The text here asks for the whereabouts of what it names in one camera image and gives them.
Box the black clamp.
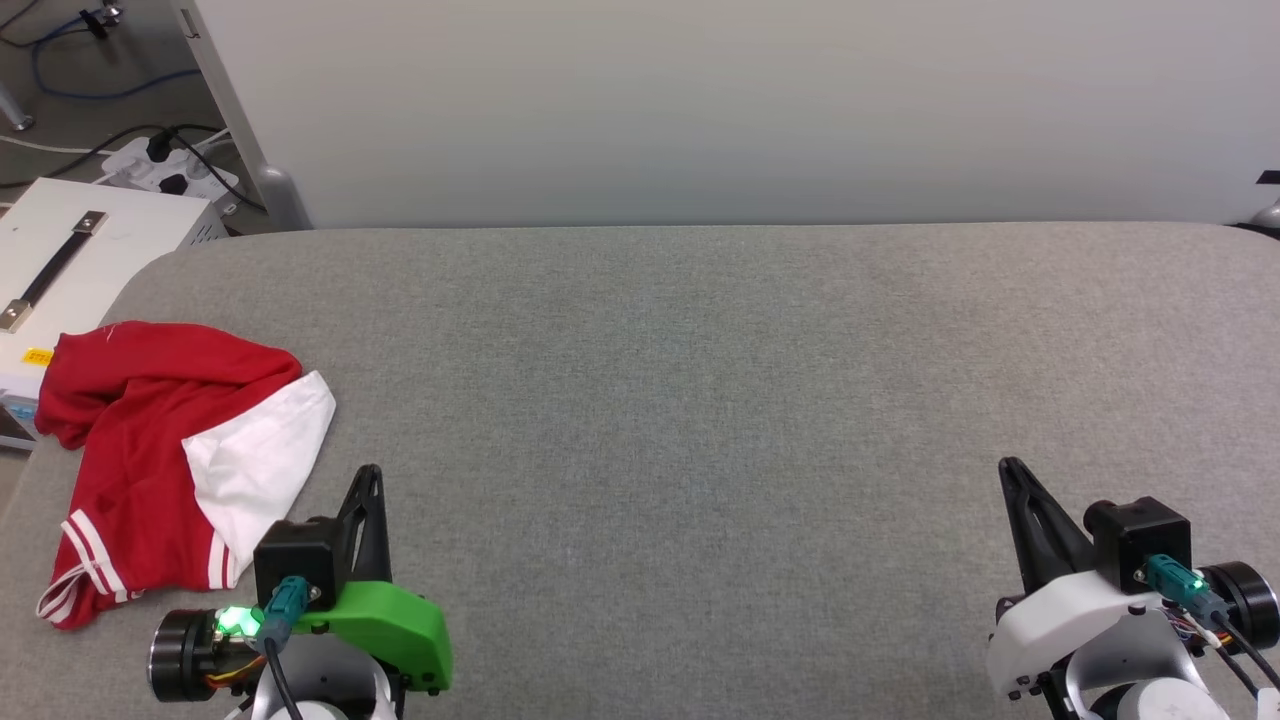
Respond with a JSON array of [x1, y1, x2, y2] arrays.
[[78, 0, 127, 41]]

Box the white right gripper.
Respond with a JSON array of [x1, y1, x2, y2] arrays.
[[985, 456, 1169, 702]]

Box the white box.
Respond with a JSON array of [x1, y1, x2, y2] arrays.
[[0, 177, 229, 453]]

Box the black power cable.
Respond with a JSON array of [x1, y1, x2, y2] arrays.
[[0, 124, 267, 213]]

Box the white partition panel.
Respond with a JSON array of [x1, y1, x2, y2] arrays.
[[193, 0, 1280, 230]]

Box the metal leg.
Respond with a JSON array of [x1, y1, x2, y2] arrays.
[[0, 80, 36, 132]]

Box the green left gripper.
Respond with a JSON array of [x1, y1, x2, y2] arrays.
[[265, 463, 454, 695]]

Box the grey partition foot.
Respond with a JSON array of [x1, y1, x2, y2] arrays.
[[1232, 170, 1280, 241]]

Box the arm teal-plug cable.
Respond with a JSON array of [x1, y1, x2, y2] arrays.
[[1140, 553, 1280, 701], [258, 575, 313, 720]]

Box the white power strip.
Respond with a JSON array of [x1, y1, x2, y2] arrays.
[[98, 135, 242, 203]]

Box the white partition post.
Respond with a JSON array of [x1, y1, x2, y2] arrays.
[[170, 0, 313, 232]]

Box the right arm teal-plug cable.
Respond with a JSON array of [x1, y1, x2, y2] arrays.
[[1140, 553, 1280, 701]]

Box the left arm teal-plug cable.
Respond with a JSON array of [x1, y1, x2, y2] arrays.
[[258, 575, 313, 720]]

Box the blue cable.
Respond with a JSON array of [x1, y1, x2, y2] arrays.
[[28, 14, 203, 102]]

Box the black strap handle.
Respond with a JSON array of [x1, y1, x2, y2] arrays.
[[0, 210, 109, 334]]

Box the red and white shirt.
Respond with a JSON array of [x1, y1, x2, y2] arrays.
[[35, 320, 337, 631]]

